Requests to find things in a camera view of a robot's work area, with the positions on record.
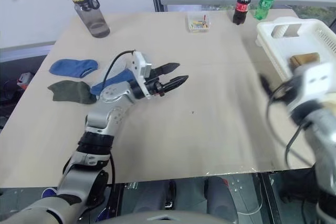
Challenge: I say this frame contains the beige table cover sheet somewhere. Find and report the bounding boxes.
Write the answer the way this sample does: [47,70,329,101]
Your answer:
[0,11,274,188]

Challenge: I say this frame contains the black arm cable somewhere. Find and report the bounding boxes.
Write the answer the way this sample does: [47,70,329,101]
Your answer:
[266,81,316,169]
[102,49,138,97]

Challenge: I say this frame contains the dark green sock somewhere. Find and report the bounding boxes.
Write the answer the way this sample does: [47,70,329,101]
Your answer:
[47,80,98,105]

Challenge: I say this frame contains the plain blue sock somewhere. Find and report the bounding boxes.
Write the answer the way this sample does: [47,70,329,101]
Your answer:
[49,58,99,79]

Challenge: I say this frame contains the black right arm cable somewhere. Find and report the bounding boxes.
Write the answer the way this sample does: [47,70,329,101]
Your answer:
[266,81,316,169]

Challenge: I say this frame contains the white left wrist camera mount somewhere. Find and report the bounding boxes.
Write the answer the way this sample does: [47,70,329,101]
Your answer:
[131,50,153,100]

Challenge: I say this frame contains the white plastic basket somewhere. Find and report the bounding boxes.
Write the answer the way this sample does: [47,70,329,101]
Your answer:
[255,17,336,104]

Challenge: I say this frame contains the small clear plastic container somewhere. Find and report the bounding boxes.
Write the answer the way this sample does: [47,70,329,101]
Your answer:
[186,13,212,34]

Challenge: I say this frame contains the blue and white sock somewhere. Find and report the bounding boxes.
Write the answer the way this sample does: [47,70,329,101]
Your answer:
[90,56,135,97]

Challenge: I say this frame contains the grey sports water bottle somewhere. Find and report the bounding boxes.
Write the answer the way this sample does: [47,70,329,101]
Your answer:
[65,0,111,39]

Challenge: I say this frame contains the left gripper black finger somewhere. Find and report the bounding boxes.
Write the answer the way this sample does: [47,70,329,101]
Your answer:
[153,62,181,76]
[161,74,190,94]

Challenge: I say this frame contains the green soda bottle yellow cap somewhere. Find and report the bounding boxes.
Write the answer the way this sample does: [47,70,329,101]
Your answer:
[253,0,278,22]

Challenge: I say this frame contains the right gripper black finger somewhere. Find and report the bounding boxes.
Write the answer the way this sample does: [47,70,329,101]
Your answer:
[259,74,272,95]

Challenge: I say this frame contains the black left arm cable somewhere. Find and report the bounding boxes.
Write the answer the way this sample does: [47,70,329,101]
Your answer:
[102,49,138,97]

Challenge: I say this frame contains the red and grey device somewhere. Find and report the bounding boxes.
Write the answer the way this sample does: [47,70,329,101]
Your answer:
[17,72,34,87]

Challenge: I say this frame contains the blue shoe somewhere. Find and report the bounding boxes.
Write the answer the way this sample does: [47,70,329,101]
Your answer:
[43,187,59,198]
[96,207,109,222]

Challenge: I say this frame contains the mustard yellow sock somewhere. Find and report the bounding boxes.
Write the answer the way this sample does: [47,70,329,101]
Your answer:
[288,52,321,69]

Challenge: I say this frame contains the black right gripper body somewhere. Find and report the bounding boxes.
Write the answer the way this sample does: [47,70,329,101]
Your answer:
[272,80,298,107]

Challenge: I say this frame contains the cola bottle red cap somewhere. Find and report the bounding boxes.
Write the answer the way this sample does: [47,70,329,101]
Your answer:
[232,0,252,26]

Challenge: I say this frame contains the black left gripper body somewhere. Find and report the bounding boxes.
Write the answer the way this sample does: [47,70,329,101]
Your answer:
[143,72,166,98]

